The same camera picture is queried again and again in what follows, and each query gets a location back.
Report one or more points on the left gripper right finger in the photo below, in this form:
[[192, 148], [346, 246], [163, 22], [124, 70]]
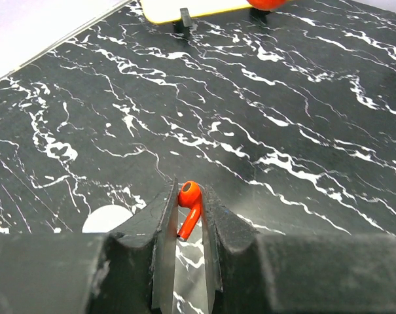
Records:
[[251, 272]]

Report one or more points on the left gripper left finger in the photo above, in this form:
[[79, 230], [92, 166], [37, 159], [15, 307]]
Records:
[[127, 270]]

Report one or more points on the red earbud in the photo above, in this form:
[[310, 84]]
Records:
[[190, 197]]

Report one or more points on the red earbud charging case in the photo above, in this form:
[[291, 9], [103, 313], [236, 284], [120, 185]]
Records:
[[266, 5]]

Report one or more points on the white earbud charging case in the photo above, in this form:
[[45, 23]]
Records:
[[106, 218]]

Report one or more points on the small whiteboard yellow frame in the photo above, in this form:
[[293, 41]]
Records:
[[164, 11]]

